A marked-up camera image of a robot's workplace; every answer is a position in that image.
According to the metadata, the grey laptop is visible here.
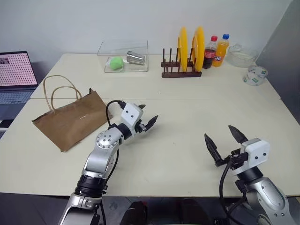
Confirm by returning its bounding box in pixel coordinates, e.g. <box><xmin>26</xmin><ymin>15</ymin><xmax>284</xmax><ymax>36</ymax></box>
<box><xmin>0</xmin><ymin>51</ymin><xmax>39</xmax><ymax>121</ymax></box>

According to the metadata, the stainless steel cup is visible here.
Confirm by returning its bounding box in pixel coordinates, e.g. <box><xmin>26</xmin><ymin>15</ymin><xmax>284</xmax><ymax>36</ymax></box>
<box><xmin>126</xmin><ymin>50</ymin><xmax>147</xmax><ymax>65</ymax></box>

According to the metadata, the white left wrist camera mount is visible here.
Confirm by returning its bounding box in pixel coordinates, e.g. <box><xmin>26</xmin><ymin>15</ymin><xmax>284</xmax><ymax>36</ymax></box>
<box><xmin>120</xmin><ymin>103</ymin><xmax>144</xmax><ymax>128</ymax></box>

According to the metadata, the green ball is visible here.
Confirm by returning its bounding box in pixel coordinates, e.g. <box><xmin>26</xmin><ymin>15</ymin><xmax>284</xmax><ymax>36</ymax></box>
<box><xmin>109</xmin><ymin>57</ymin><xmax>125</xmax><ymax>71</ymax></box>

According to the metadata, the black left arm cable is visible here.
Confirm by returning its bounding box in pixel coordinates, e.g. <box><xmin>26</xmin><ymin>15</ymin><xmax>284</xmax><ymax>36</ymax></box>
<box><xmin>105</xmin><ymin>100</ymin><xmax>125</xmax><ymax>129</ymax></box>

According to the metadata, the brown paper bag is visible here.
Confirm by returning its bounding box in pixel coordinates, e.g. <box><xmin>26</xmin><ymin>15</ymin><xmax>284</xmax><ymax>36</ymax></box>
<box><xmin>31</xmin><ymin>75</ymin><xmax>112</xmax><ymax>153</ymax></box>

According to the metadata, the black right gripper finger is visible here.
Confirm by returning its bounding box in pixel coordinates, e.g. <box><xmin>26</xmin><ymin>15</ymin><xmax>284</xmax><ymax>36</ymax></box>
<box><xmin>228</xmin><ymin>125</ymin><xmax>249</xmax><ymax>144</ymax></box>
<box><xmin>204</xmin><ymin>133</ymin><xmax>224</xmax><ymax>164</ymax></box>

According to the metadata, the clear glass bowl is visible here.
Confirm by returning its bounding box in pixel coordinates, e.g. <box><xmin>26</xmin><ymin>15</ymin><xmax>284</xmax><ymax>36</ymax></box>
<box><xmin>225</xmin><ymin>43</ymin><xmax>257</xmax><ymax>68</ymax></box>

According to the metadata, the clear tape roll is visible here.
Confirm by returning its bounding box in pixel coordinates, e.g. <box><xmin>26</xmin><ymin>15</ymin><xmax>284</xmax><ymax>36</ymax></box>
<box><xmin>242</xmin><ymin>65</ymin><xmax>269</xmax><ymax>87</ymax></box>

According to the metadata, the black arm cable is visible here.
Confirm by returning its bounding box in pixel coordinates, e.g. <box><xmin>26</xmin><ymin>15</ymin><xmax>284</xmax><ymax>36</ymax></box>
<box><xmin>105</xmin><ymin>100</ymin><xmax>125</xmax><ymax>129</ymax></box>
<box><xmin>218</xmin><ymin>156</ymin><xmax>249</xmax><ymax>225</ymax></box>

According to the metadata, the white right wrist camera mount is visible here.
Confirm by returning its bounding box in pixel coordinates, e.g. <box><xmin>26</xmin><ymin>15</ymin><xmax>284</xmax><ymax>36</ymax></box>
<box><xmin>240</xmin><ymin>138</ymin><xmax>271</xmax><ymax>171</ymax></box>

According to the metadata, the clear plastic box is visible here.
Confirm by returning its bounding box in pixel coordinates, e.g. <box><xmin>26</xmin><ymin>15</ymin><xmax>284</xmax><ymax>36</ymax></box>
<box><xmin>97</xmin><ymin>40</ymin><xmax>150</xmax><ymax>74</ymax></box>

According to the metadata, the orange soda bottle blue cap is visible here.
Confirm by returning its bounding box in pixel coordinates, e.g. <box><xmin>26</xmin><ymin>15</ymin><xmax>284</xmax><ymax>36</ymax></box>
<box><xmin>212</xmin><ymin>33</ymin><xmax>231</xmax><ymax>68</ymax></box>

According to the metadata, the cola bottle red cap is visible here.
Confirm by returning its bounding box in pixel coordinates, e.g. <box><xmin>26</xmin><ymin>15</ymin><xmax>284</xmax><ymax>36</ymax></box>
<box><xmin>202</xmin><ymin>35</ymin><xmax>219</xmax><ymax>70</ymax></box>

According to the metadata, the yellow plate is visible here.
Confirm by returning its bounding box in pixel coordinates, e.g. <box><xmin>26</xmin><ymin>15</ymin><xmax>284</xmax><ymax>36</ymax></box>
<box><xmin>191</xmin><ymin>26</ymin><xmax>206</xmax><ymax>72</ymax></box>
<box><xmin>177</xmin><ymin>26</ymin><xmax>189</xmax><ymax>72</ymax></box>

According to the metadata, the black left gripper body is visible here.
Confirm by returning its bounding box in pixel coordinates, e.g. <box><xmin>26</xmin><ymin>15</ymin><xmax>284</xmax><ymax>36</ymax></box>
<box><xmin>134</xmin><ymin>119</ymin><xmax>147</xmax><ymax>135</ymax></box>

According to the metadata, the dark wooden dish rack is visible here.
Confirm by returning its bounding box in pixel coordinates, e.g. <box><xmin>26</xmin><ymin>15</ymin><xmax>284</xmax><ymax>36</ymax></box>
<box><xmin>161</xmin><ymin>47</ymin><xmax>203</xmax><ymax>79</ymax></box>

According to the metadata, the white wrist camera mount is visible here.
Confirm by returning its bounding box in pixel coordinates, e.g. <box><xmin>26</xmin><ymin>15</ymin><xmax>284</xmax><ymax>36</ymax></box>
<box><xmin>240</xmin><ymin>138</ymin><xmax>271</xmax><ymax>171</ymax></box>
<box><xmin>120</xmin><ymin>103</ymin><xmax>144</xmax><ymax>128</ymax></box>

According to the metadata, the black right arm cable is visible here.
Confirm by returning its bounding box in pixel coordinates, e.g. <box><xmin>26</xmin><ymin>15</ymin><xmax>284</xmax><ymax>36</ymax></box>
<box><xmin>218</xmin><ymin>156</ymin><xmax>249</xmax><ymax>225</ymax></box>

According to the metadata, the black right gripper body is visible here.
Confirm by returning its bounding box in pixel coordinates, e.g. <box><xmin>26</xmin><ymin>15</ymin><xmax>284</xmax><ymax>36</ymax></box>
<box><xmin>215</xmin><ymin>150</ymin><xmax>249</xmax><ymax>171</ymax></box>

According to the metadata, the grey partition panel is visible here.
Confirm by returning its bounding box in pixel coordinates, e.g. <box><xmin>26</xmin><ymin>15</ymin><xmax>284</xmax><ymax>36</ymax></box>
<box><xmin>255</xmin><ymin>0</ymin><xmax>300</xmax><ymax>111</ymax></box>

